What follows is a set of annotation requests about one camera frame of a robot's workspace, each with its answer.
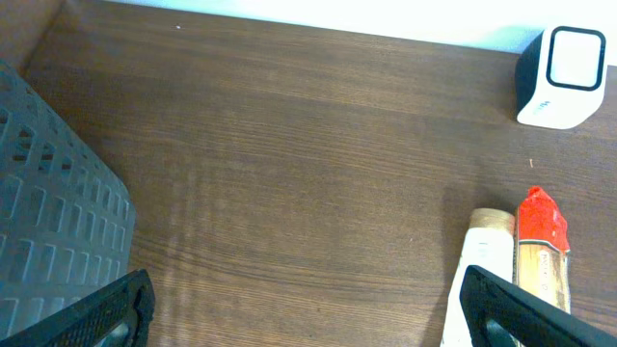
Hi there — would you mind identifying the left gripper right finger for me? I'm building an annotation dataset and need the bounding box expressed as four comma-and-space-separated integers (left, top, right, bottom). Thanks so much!
460, 265, 616, 347

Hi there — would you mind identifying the grey plastic basket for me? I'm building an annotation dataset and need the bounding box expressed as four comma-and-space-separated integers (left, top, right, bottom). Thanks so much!
0, 64, 136, 338

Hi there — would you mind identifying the white cream tube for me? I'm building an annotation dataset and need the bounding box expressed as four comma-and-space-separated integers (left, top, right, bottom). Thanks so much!
439, 207, 517, 347

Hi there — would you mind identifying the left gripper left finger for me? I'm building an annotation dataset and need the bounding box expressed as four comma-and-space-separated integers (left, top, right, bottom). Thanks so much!
1, 269, 155, 347

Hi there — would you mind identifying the orange spaghetti packet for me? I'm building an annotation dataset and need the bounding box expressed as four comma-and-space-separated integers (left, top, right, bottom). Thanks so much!
514, 186, 571, 313

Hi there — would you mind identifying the white barcode scanner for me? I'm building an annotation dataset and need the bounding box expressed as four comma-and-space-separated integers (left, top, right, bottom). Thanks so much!
515, 25, 608, 130

